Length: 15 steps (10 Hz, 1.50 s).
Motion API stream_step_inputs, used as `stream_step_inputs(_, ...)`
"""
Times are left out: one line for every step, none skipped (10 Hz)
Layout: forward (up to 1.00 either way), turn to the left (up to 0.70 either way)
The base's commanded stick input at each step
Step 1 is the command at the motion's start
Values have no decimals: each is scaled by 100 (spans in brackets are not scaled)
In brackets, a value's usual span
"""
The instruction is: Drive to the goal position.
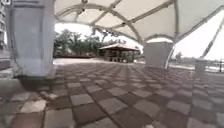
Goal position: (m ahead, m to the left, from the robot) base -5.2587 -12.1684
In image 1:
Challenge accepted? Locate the red roofed pavilion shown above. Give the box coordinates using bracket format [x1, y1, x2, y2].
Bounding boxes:
[98, 42, 141, 64]

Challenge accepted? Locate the chequered red grey paving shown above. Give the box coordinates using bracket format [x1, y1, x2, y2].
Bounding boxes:
[0, 61, 224, 128]

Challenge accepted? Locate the row of trees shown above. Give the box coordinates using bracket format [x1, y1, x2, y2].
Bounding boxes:
[53, 28, 128, 60]

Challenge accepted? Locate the white tensile canopy roof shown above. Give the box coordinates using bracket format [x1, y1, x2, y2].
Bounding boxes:
[53, 0, 224, 60]

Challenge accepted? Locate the large grey concrete pillar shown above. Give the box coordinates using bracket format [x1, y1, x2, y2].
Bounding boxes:
[5, 0, 58, 80]

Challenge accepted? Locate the building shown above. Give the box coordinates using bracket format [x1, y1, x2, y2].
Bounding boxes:
[0, 2, 8, 52]

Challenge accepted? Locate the small grey concrete post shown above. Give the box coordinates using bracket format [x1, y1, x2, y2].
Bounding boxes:
[194, 59, 208, 79]

